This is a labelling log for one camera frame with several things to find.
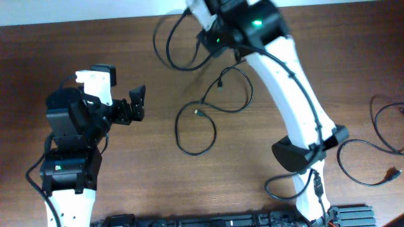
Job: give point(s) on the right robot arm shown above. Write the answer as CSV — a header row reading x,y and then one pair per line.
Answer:
x,y
258,33

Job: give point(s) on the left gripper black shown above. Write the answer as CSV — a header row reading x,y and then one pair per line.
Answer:
x,y
125,111

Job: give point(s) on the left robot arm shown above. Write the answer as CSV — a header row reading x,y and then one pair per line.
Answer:
x,y
80,118

